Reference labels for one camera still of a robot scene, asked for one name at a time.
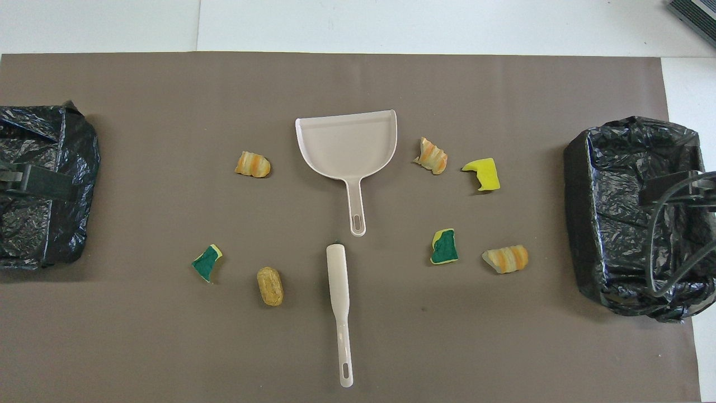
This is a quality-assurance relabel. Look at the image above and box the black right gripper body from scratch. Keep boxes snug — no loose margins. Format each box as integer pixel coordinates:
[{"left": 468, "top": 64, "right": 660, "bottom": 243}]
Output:
[{"left": 693, "top": 170, "right": 716, "bottom": 211}]

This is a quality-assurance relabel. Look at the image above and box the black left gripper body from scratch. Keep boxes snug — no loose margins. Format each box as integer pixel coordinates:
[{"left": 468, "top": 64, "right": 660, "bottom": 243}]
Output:
[{"left": 0, "top": 167, "right": 26, "bottom": 194}]

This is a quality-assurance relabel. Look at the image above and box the green and yellow sponge piece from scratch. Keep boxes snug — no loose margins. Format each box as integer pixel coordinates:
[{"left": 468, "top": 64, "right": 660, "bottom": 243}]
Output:
[
  {"left": 191, "top": 244, "right": 223, "bottom": 283},
  {"left": 430, "top": 228, "right": 459, "bottom": 265}
]

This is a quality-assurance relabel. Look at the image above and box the orange striped croissant piece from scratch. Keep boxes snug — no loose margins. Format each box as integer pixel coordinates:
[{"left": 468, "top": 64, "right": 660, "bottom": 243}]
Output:
[
  {"left": 413, "top": 137, "right": 449, "bottom": 175},
  {"left": 482, "top": 245, "right": 529, "bottom": 274},
  {"left": 234, "top": 151, "right": 271, "bottom": 179}
]

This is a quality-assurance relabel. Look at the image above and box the tan oval bread roll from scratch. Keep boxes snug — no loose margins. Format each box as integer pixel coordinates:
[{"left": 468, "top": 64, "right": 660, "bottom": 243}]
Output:
[{"left": 257, "top": 266, "right": 284, "bottom": 307}]

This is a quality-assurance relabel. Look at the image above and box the beige plastic dustpan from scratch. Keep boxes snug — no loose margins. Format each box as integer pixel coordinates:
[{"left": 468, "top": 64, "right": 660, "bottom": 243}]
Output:
[{"left": 295, "top": 109, "right": 398, "bottom": 237}]

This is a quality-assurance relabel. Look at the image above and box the beige brush with black bristles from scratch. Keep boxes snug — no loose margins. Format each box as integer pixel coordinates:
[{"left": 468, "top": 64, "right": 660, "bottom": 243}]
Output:
[{"left": 326, "top": 242, "right": 354, "bottom": 388}]

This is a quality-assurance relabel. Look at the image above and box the bin lined with black bag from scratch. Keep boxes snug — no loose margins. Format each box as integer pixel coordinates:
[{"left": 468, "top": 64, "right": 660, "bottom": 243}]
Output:
[
  {"left": 563, "top": 116, "right": 716, "bottom": 323},
  {"left": 0, "top": 101, "right": 101, "bottom": 271}
]

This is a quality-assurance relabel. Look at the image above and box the brown table mat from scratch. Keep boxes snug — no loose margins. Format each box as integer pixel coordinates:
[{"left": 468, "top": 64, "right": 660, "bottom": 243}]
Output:
[{"left": 0, "top": 52, "right": 701, "bottom": 403}]

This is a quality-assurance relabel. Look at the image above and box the dark grey ribbed device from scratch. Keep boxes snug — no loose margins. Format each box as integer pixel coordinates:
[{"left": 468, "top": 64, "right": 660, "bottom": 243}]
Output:
[{"left": 667, "top": 0, "right": 716, "bottom": 48}]

